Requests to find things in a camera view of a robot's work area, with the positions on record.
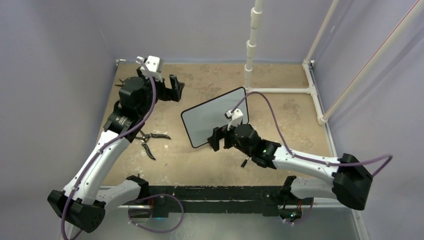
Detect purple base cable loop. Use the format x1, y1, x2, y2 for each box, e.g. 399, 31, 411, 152
127, 193, 186, 234

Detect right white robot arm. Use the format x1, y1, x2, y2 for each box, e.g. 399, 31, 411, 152
207, 124, 374, 211

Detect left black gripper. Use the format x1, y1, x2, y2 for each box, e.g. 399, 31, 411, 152
138, 67, 184, 117

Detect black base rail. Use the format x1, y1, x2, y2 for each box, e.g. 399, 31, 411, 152
99, 184, 335, 220

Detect black handled pliers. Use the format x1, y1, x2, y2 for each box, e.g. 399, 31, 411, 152
133, 129, 172, 162

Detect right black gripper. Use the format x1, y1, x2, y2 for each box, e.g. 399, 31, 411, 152
208, 119, 254, 158

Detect yellow handled pliers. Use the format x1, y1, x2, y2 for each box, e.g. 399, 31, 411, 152
114, 78, 125, 88

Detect white PVC pipe frame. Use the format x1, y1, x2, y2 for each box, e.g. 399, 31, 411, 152
241, 0, 424, 127

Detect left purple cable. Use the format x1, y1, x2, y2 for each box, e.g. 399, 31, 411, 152
60, 56, 158, 240

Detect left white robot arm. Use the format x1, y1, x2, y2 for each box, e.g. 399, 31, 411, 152
47, 68, 185, 236

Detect white whiteboard marker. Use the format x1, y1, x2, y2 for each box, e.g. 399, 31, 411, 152
240, 158, 249, 168

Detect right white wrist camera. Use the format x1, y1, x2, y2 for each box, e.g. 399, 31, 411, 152
224, 108, 244, 131

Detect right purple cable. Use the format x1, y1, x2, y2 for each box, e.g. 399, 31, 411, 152
231, 91, 394, 178

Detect small black-framed whiteboard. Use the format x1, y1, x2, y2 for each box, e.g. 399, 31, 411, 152
180, 86, 250, 148

